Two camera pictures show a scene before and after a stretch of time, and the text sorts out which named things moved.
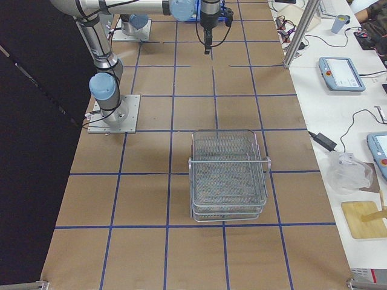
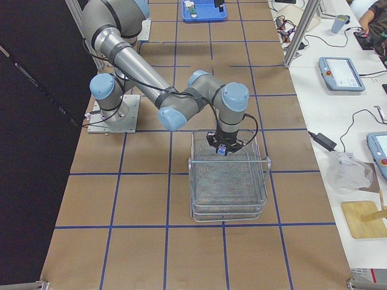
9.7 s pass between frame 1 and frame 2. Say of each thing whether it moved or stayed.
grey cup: stayed
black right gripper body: moved
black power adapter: stayed
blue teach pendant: stayed
